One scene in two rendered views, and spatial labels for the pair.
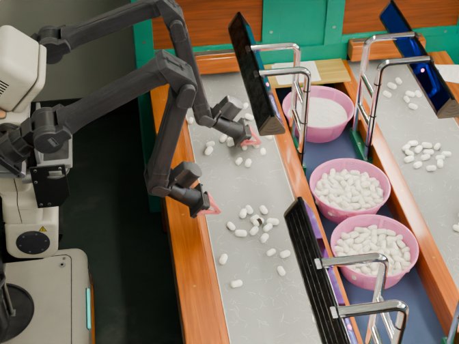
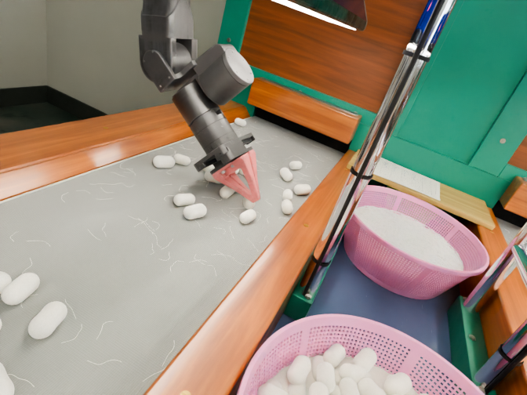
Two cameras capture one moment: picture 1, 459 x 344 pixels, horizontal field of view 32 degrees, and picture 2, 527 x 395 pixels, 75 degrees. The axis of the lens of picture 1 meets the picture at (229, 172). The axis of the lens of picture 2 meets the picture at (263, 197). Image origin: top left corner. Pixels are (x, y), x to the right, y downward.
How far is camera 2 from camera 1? 2.33 m
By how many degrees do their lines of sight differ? 24
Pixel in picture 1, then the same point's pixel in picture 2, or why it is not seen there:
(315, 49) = (450, 165)
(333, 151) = (400, 317)
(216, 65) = (296, 108)
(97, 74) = not seen: hidden behind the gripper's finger
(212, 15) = (328, 38)
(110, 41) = not seen: hidden behind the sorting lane
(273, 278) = not seen: outside the picture
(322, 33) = (476, 145)
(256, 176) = (178, 241)
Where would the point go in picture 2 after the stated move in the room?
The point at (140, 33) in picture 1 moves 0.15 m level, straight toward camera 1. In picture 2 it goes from (228, 23) to (197, 18)
